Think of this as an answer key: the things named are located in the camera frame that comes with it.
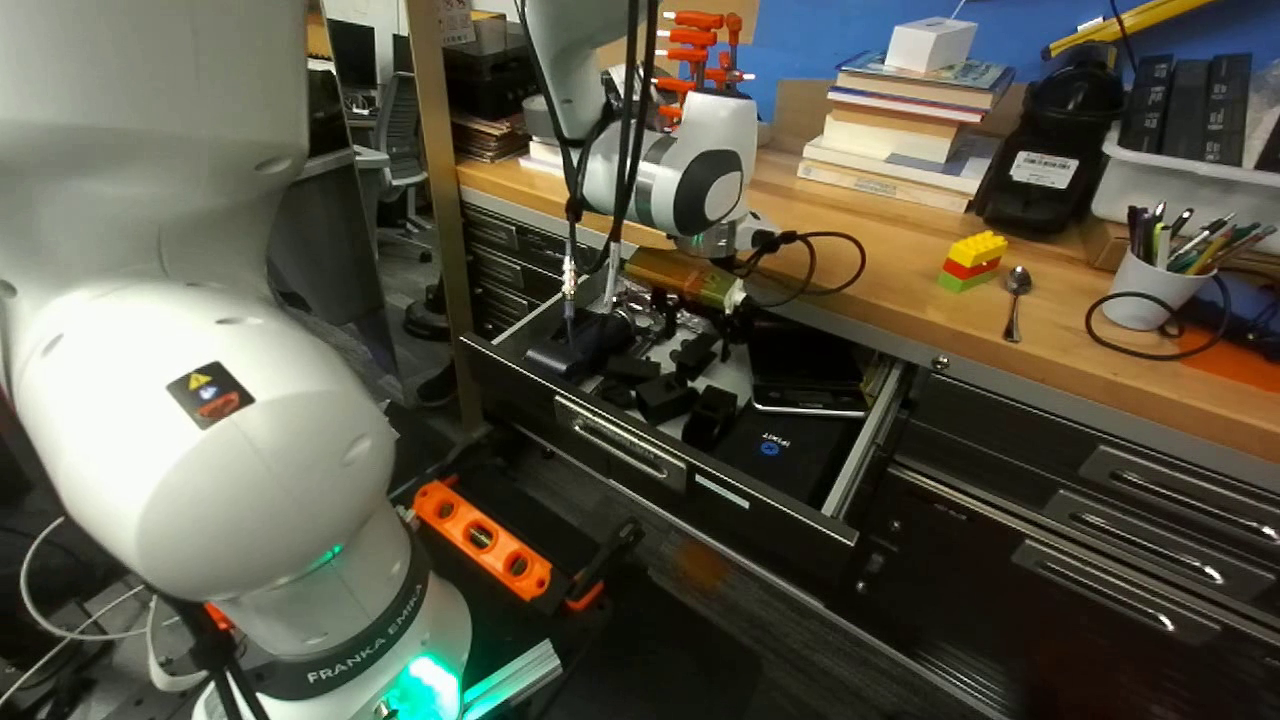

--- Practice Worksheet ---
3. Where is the open black drawer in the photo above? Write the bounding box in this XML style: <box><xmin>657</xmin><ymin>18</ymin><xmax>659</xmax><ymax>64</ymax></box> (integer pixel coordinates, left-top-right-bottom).
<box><xmin>458</xmin><ymin>285</ymin><xmax>913</xmax><ymax>561</ymax></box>

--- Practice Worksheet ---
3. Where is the black block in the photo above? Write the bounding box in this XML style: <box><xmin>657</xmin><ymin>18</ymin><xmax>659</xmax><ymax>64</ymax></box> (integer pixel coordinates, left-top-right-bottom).
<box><xmin>682</xmin><ymin>384</ymin><xmax>740</xmax><ymax>452</ymax></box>
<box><xmin>634</xmin><ymin>374</ymin><xmax>701</xmax><ymax>427</ymax></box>
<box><xmin>669</xmin><ymin>334</ymin><xmax>723</xmax><ymax>382</ymax></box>
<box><xmin>598</xmin><ymin>353</ymin><xmax>662</xmax><ymax>384</ymax></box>

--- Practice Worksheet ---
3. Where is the black tablet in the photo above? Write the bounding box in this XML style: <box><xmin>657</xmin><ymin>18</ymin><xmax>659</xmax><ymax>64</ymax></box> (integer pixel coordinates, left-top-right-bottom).
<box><xmin>748</xmin><ymin>326</ymin><xmax>873</xmax><ymax>419</ymax></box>

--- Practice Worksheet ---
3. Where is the flat black box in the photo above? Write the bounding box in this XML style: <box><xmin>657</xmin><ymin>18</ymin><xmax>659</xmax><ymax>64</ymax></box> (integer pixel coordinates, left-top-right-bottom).
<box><xmin>712</xmin><ymin>403</ymin><xmax>863</xmax><ymax>508</ymax></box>

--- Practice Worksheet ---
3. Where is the stack of closed black drawers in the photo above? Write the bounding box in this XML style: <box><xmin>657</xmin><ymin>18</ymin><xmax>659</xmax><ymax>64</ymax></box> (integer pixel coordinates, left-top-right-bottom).
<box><xmin>460</xmin><ymin>198</ymin><xmax>613</xmax><ymax>343</ymax></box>

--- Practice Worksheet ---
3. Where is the cardboard sheet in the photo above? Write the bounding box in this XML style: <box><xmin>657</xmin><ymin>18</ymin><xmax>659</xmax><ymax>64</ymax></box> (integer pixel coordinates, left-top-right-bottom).
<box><xmin>758</xmin><ymin>77</ymin><xmax>835</xmax><ymax>155</ymax></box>

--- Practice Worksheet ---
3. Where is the stack of toy blocks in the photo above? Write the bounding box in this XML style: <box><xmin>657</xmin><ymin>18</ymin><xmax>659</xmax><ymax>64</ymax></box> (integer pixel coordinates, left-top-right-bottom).
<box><xmin>936</xmin><ymin>229</ymin><xmax>1009</xmax><ymax>294</ymax></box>

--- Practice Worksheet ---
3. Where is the stack of books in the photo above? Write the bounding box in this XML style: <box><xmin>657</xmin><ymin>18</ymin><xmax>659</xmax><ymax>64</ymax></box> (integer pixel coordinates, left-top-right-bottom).
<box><xmin>796</xmin><ymin>50</ymin><xmax>1018</xmax><ymax>215</ymax></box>

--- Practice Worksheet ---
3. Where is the metal spoon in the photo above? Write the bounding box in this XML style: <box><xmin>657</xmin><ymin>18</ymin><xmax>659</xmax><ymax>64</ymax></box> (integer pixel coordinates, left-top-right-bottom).
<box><xmin>1002</xmin><ymin>264</ymin><xmax>1034</xmax><ymax>345</ymax></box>

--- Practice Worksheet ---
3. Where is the orange spirit level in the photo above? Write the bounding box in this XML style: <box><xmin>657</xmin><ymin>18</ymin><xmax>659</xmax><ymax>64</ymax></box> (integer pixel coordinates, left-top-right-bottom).
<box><xmin>410</xmin><ymin>478</ymin><xmax>646</xmax><ymax>615</ymax></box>

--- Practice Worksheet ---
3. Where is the stack of black boxes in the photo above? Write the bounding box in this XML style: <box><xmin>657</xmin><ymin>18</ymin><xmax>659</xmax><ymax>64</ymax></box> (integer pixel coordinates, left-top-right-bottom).
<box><xmin>443</xmin><ymin>14</ymin><xmax>541</xmax><ymax>165</ymax></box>

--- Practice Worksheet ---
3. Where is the small white box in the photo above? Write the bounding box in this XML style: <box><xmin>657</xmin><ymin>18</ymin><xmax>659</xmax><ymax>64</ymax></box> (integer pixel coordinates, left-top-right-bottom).
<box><xmin>884</xmin><ymin>16</ymin><xmax>979</xmax><ymax>75</ymax></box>

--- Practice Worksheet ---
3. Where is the office chair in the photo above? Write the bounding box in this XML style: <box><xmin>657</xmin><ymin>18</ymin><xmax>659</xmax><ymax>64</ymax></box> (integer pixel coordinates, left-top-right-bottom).
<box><xmin>352</xmin><ymin>70</ymin><xmax>433</xmax><ymax>263</ymax></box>

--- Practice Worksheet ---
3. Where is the white cup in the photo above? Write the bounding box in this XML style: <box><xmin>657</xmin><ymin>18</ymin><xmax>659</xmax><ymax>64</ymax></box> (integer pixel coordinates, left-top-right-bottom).
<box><xmin>1100</xmin><ymin>246</ymin><xmax>1217</xmax><ymax>333</ymax></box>

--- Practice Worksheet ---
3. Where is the monitor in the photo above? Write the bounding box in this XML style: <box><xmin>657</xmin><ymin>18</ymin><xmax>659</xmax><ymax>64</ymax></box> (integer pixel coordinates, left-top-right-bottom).
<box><xmin>325</xmin><ymin>17</ymin><xmax>382</xmax><ymax>93</ymax></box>

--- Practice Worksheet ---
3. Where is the white plastic bin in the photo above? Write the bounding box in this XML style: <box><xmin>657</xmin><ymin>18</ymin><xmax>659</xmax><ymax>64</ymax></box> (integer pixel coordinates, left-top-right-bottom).
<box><xmin>1089</xmin><ymin>125</ymin><xmax>1280</xmax><ymax>229</ymax></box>

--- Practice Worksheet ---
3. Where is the heap of pens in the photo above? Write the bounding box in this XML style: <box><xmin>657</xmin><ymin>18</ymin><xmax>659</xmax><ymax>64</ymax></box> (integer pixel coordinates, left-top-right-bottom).
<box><xmin>1125</xmin><ymin>200</ymin><xmax>1279</xmax><ymax>276</ymax></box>

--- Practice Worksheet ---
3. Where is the yellow level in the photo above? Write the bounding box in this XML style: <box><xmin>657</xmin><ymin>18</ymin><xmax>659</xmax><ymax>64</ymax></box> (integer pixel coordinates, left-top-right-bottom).
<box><xmin>1040</xmin><ymin>0</ymin><xmax>1219</xmax><ymax>62</ymax></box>

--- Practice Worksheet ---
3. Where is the row of black boxes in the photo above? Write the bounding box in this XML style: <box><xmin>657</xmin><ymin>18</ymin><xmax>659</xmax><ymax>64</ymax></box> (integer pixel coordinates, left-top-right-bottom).
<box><xmin>1118</xmin><ymin>52</ymin><xmax>1280</xmax><ymax>173</ymax></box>

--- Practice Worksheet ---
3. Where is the orange sheet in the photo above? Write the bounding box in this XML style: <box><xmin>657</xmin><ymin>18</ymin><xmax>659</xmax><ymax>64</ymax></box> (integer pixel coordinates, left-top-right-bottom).
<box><xmin>1176</xmin><ymin>325</ymin><xmax>1280</xmax><ymax>395</ymax></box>

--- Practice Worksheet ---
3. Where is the silver drawer handle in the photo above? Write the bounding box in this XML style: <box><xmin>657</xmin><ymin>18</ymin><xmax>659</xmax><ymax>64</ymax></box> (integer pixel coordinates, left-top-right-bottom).
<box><xmin>552</xmin><ymin>394</ymin><xmax>693</xmax><ymax>493</ymax></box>
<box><xmin>1042</xmin><ymin>489</ymin><xmax>1280</xmax><ymax>603</ymax></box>
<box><xmin>1010</xmin><ymin>538</ymin><xmax>1223</xmax><ymax>648</ymax></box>
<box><xmin>1078</xmin><ymin>444</ymin><xmax>1280</xmax><ymax>541</ymax></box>

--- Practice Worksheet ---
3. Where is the wooden post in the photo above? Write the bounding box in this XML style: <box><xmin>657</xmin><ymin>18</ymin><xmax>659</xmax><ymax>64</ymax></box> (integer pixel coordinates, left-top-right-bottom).
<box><xmin>404</xmin><ymin>0</ymin><xmax>487</xmax><ymax>433</ymax></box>

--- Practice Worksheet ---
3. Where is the black cable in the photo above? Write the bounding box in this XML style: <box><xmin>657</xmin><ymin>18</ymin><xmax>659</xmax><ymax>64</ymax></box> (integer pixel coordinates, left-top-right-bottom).
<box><xmin>1084</xmin><ymin>272</ymin><xmax>1233</xmax><ymax>363</ymax></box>

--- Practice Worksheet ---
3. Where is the white cable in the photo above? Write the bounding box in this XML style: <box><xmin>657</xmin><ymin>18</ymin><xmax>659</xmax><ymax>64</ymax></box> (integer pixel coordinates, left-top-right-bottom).
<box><xmin>0</xmin><ymin>514</ymin><xmax>206</xmax><ymax>713</ymax></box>

